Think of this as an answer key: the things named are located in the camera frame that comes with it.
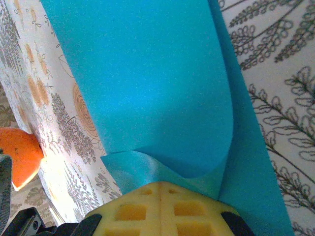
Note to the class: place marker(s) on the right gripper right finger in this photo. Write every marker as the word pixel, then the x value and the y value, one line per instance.
pixel 192 221

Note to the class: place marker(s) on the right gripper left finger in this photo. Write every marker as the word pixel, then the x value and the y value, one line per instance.
pixel 137 221

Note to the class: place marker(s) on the blue paper sheet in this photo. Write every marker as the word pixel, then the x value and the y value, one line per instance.
pixel 147 73

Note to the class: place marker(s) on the floral patterned table cover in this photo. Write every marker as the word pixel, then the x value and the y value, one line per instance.
pixel 283 123

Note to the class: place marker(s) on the white and orange bowl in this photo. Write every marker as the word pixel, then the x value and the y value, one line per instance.
pixel 19 157

